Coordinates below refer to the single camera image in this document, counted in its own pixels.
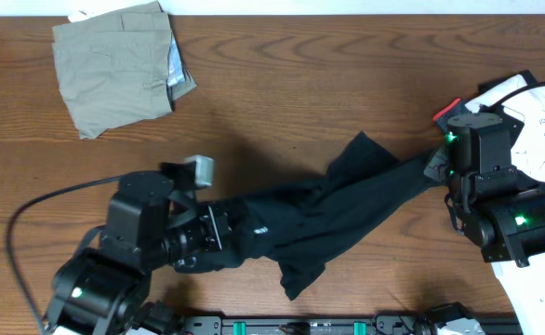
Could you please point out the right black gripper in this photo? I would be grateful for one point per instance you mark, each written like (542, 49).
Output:
(445, 143)

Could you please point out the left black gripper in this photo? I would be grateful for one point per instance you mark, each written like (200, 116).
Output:
(214, 229)

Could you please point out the black t-shirt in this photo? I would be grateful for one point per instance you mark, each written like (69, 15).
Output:
(306, 224)

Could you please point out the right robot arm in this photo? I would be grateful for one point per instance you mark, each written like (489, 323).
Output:
(497, 209)

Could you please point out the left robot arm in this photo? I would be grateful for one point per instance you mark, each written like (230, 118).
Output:
(152, 222)

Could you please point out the black white printed garment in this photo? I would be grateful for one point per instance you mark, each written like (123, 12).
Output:
(523, 115)

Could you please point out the folded khaki shorts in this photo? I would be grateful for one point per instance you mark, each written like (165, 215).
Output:
(119, 68)

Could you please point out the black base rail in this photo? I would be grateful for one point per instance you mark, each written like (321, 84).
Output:
(451, 318)

